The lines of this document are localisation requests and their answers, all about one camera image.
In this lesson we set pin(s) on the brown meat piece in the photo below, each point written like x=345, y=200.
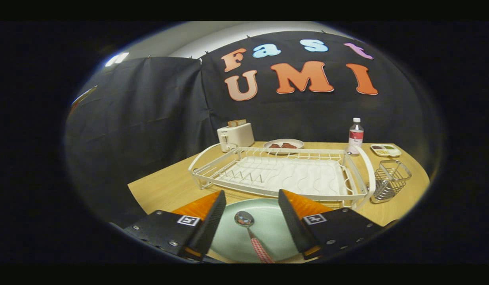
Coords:
x=274, y=146
x=288, y=145

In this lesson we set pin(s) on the black backdrop cloth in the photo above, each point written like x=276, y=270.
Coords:
x=149, y=118

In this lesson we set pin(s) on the white divided condiment tray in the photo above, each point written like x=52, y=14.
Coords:
x=387, y=151

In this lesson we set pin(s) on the clear bottle with red label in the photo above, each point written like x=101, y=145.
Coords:
x=355, y=136

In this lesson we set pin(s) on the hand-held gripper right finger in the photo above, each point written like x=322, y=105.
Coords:
x=295, y=223

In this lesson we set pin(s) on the pale green plate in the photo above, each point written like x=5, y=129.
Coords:
x=268, y=229

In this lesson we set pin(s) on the white wavy drip tray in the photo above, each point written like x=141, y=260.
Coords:
x=299, y=178

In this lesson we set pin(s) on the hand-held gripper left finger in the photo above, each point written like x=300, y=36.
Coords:
x=204, y=223

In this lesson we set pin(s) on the toast slices in toaster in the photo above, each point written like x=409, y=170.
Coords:
x=237, y=123

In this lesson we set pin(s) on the beige plate with meat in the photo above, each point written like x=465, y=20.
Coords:
x=293, y=141

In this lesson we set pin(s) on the white toaster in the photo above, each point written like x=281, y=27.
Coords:
x=238, y=135

